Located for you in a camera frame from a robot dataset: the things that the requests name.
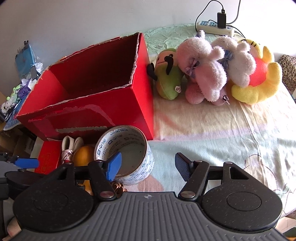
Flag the brown pine cone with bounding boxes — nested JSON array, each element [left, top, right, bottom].
[[111, 181, 127, 198]]

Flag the white packing tape roll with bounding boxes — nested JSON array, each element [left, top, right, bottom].
[[94, 126, 154, 185]]

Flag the small red gift box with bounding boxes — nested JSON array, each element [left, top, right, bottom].
[[34, 141, 62, 175]]

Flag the orange wooden gourd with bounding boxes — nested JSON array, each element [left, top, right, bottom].
[[72, 145, 94, 195]]

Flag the person left hand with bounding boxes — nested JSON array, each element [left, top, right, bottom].
[[7, 217, 22, 240]]

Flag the blue patterned cloth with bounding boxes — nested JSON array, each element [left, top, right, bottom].
[[4, 102, 22, 131]]

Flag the green frog toy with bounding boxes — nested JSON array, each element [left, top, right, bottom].
[[6, 84, 22, 101]]

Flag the purple tissue pack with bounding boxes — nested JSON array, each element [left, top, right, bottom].
[[18, 82, 31, 99]]

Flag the pastel bed sheet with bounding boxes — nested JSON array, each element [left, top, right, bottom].
[[129, 22, 296, 218]]

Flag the large red cardboard box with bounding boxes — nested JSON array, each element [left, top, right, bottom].
[[16, 33, 154, 140]]

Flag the green mustache plush toy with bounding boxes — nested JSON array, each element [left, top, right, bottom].
[[146, 48, 184, 100]]

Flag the blue gift bag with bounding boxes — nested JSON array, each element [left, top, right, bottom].
[[15, 40, 36, 79]]

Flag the pink bunny plush toy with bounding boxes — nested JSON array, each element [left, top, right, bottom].
[[176, 30, 229, 106]]

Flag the yellow tiger moon plush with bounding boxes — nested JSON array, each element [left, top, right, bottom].
[[231, 39, 282, 105]]

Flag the white bunny plush toy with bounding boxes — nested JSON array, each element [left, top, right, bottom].
[[211, 36, 256, 87]]

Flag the white power strip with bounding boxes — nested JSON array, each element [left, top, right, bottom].
[[196, 21, 234, 37]]

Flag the black charger adapter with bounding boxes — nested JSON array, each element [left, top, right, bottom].
[[217, 9, 226, 29]]

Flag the black charger cable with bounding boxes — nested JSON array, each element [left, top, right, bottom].
[[195, 0, 246, 39]]

